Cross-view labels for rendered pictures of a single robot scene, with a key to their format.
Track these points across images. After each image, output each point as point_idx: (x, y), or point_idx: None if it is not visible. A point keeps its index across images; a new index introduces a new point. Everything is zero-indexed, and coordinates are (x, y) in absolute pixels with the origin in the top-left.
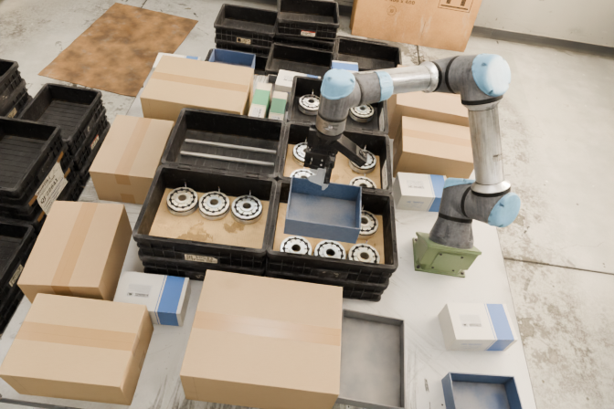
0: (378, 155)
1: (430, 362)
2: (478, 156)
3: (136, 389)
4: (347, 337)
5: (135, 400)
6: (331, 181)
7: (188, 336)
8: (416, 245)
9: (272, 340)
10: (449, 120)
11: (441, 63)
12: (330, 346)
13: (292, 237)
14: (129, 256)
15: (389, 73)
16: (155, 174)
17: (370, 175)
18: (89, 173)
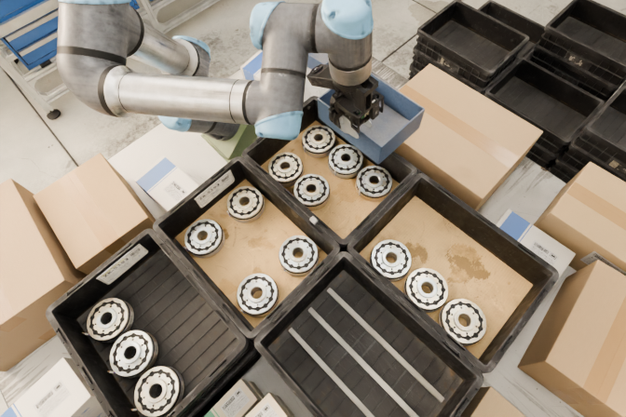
0: (173, 239)
1: (321, 88)
2: (173, 50)
3: (554, 196)
4: None
5: (557, 189)
6: (263, 240)
7: (496, 209)
8: (239, 154)
9: (455, 114)
10: (38, 219)
11: (97, 68)
12: (413, 87)
13: (368, 192)
14: (530, 331)
15: (195, 80)
16: (500, 356)
17: (214, 219)
18: None
